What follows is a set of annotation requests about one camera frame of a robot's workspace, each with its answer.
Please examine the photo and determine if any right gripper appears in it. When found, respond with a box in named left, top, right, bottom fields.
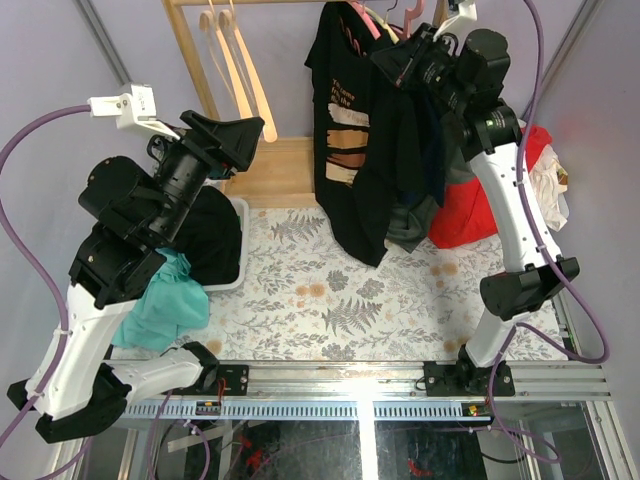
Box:
left=371, top=22, right=471, bottom=110

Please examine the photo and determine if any pink hanger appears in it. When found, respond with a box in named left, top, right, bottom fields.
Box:
left=391, top=0, right=426, bottom=40
left=337, top=2, right=388, bottom=57

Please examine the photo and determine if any black t shirt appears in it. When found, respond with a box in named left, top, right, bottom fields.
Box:
left=305, top=2, right=425, bottom=267

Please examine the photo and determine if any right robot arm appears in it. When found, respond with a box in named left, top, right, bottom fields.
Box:
left=372, top=24, right=580, bottom=397

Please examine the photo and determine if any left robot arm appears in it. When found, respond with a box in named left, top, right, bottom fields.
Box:
left=7, top=110, right=264, bottom=444

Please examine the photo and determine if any pink hanger on rack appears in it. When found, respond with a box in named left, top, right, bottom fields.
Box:
left=391, top=0, right=426, bottom=40

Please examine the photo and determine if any navy t shirt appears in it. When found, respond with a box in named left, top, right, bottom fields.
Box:
left=394, top=29, right=448, bottom=209

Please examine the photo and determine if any wooden hanger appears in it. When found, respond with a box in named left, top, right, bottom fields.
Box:
left=199, top=1, right=253, bottom=118
left=214, top=1, right=278, bottom=143

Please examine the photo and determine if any red t shirt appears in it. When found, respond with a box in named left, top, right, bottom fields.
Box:
left=428, top=126, right=568, bottom=249

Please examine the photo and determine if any grey t shirt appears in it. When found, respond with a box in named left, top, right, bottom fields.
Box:
left=386, top=166, right=481, bottom=253

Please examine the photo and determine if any wooden clothes rack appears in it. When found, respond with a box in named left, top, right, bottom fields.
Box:
left=160, top=0, right=454, bottom=209

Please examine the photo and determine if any white plastic basket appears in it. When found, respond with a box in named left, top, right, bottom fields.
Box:
left=203, top=196, right=251, bottom=295

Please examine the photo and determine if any black garment in basket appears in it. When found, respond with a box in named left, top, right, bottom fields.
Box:
left=174, top=186, right=239, bottom=286

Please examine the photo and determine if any floral table mat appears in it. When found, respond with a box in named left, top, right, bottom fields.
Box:
left=149, top=199, right=571, bottom=362

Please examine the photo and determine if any teal cloth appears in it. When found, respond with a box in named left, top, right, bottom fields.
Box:
left=111, top=248, right=209, bottom=352

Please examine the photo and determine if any white garment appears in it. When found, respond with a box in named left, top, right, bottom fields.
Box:
left=529, top=144, right=569, bottom=232

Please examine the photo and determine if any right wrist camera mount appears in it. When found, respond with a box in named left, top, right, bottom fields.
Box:
left=434, top=0, right=477, bottom=40

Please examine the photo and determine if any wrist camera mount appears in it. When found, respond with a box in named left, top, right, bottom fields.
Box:
left=87, top=83, right=180, bottom=140
left=434, top=0, right=477, bottom=40

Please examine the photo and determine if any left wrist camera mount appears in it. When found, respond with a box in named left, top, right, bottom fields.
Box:
left=87, top=83, right=180, bottom=140

